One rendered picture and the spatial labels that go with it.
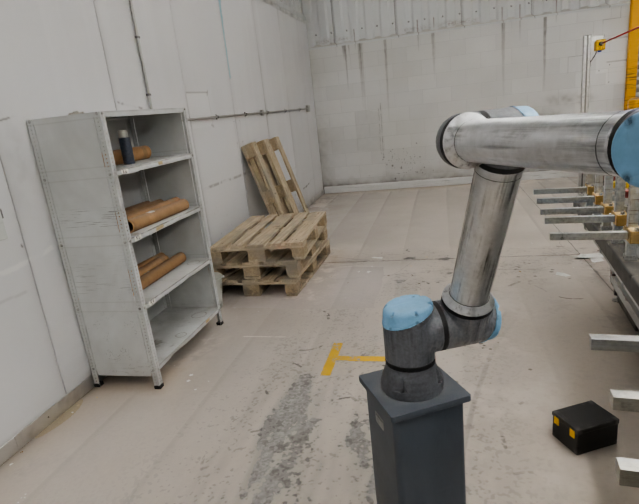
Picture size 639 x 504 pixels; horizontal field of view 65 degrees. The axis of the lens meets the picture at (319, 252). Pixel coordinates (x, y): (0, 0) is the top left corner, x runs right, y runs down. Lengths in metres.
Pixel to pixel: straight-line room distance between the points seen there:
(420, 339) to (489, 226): 0.39
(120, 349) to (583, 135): 2.74
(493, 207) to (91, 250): 2.23
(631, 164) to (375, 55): 8.08
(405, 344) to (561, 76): 7.58
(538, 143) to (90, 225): 2.45
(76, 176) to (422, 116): 6.55
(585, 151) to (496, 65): 7.90
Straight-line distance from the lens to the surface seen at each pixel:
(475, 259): 1.37
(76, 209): 2.94
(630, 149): 0.69
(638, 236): 2.35
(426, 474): 1.66
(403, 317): 1.43
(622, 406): 1.20
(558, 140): 0.80
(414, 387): 1.52
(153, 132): 3.64
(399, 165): 8.68
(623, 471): 0.96
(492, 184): 1.24
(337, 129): 8.77
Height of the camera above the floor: 1.44
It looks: 16 degrees down
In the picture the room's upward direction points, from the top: 6 degrees counter-clockwise
